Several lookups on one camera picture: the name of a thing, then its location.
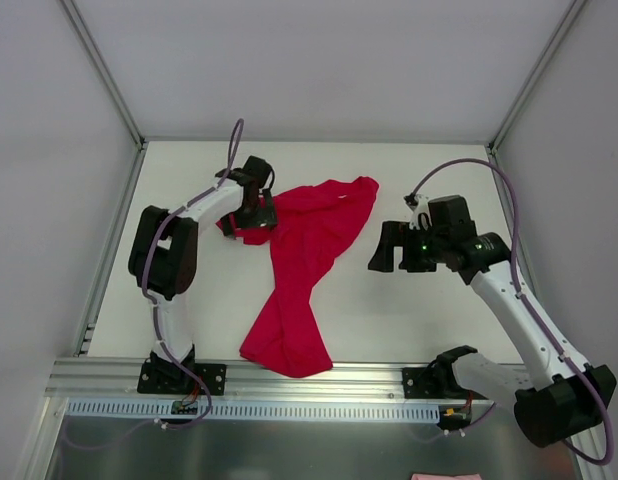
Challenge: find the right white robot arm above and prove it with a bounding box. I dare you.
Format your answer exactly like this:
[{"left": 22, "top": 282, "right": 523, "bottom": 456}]
[{"left": 368, "top": 221, "right": 617, "bottom": 448}]

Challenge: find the pink folded cloth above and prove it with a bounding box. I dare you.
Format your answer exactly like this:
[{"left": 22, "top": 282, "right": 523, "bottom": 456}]
[{"left": 410, "top": 473, "right": 482, "bottom": 480}]

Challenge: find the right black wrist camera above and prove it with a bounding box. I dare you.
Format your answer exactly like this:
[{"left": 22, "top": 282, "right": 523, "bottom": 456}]
[{"left": 428, "top": 195, "right": 477, "bottom": 242}]

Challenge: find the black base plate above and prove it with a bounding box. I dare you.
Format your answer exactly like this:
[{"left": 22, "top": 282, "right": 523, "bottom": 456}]
[
  {"left": 401, "top": 366, "right": 485, "bottom": 400},
  {"left": 136, "top": 359, "right": 227, "bottom": 396}
]

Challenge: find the left aluminium frame post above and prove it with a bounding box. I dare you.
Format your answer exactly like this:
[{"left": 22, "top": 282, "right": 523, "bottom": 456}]
[{"left": 57, "top": 0, "right": 145, "bottom": 150}]

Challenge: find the right aluminium frame post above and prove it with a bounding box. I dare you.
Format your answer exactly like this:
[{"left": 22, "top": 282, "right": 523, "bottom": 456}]
[{"left": 486, "top": 0, "right": 589, "bottom": 155}]

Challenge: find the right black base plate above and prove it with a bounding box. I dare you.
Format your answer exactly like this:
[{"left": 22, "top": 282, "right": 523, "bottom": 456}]
[{"left": 401, "top": 366, "right": 485, "bottom": 400}]

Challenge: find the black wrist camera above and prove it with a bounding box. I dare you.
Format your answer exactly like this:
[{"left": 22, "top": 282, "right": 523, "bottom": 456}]
[
  {"left": 428, "top": 195, "right": 477, "bottom": 242},
  {"left": 242, "top": 155, "right": 275, "bottom": 189}
]

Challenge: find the aluminium frame post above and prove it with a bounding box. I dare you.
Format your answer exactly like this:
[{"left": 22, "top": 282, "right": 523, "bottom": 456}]
[
  {"left": 57, "top": 0, "right": 145, "bottom": 150},
  {"left": 486, "top": 0, "right": 589, "bottom": 155}
]

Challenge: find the red t-shirt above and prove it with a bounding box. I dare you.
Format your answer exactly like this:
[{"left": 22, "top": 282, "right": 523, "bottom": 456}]
[{"left": 237, "top": 176, "right": 379, "bottom": 378}]

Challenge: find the slotted cable duct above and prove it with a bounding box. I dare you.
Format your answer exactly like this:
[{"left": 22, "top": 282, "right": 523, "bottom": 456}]
[{"left": 65, "top": 398, "right": 440, "bottom": 424}]

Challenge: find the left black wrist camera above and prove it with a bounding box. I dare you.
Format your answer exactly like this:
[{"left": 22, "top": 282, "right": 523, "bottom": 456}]
[{"left": 242, "top": 155, "right": 275, "bottom": 189}]

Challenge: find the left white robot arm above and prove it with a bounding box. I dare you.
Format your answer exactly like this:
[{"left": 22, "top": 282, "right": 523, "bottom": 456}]
[{"left": 128, "top": 166, "right": 278, "bottom": 393}]

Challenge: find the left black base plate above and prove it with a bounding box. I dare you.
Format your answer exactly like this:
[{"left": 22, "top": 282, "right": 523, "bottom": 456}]
[{"left": 136, "top": 359, "right": 227, "bottom": 396}]

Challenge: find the aluminium front rail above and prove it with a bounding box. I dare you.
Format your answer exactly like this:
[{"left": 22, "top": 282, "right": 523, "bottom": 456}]
[{"left": 44, "top": 356, "right": 540, "bottom": 401}]

